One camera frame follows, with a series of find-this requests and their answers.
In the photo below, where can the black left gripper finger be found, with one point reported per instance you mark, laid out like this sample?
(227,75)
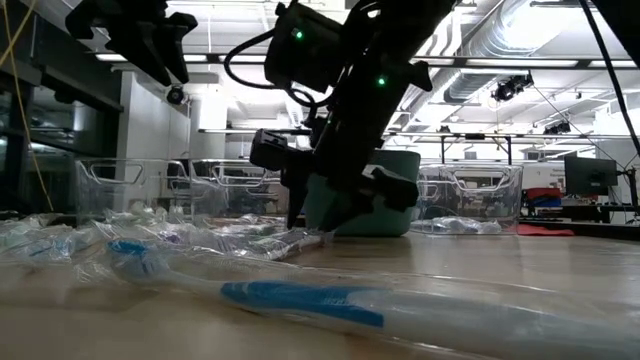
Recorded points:
(147,50)
(180,40)

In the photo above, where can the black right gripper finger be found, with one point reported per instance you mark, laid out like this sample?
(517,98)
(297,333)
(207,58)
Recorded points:
(345,212)
(296,195)

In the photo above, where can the ceiling light strip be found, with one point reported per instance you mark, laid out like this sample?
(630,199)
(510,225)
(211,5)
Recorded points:
(525,63)
(115,57)

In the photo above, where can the green plastic bin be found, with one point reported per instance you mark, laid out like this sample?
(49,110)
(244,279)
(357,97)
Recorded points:
(400,220)

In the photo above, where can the clear plastic bin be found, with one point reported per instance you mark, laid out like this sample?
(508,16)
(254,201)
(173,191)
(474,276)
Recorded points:
(100,170)
(235,175)
(470,175)

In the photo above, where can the red and blue cloth stack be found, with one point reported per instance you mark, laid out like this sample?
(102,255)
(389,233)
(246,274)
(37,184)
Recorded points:
(542,192)

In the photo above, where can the black background desk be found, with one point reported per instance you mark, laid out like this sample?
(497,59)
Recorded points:
(575,212)

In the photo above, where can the black computer monitor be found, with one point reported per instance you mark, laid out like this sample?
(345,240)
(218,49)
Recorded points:
(590,175)

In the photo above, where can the black wall dome camera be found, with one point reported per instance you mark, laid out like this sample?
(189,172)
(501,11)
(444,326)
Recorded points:
(176,95)

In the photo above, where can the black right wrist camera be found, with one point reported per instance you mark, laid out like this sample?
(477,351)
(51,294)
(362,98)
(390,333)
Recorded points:
(305,50)

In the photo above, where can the black ceiling camera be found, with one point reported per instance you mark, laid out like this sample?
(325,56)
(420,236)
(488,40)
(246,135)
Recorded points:
(557,128)
(510,89)

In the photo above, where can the silver ventilation duct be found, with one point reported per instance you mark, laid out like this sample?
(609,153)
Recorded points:
(490,40)

